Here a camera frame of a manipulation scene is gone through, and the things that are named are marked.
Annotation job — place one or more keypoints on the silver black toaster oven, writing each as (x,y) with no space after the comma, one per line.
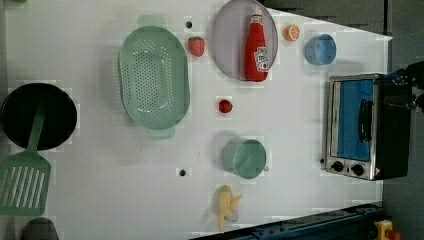
(368,127)

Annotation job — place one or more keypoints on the purple round plate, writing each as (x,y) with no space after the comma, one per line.
(230,33)

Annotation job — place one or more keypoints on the black frying pan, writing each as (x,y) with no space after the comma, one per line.
(19,108)

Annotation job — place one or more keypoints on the yellow toy banana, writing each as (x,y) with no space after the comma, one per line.
(227,207)

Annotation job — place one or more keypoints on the small red toy strawberry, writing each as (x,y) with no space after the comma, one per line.
(225,106)

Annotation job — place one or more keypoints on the blue metal frame rail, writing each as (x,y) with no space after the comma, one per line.
(353,223)

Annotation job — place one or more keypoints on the green perforated colander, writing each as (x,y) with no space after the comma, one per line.
(153,70)

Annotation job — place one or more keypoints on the red ketchup bottle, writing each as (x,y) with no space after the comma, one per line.
(256,61)

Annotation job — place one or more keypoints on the green cup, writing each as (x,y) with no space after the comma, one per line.
(246,158)

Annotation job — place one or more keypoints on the orange slice toy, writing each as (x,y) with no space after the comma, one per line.
(291,33)

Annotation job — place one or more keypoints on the large red toy strawberry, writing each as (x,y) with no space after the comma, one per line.
(196,46)

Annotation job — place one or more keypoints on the grey object at edge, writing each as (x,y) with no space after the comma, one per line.
(39,229)

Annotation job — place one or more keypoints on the yellow red emergency button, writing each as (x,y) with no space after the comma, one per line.
(385,231)

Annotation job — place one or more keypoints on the blue cup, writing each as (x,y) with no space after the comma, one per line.
(320,50)

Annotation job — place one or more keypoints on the green slotted spatula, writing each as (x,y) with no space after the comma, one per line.
(25,176)

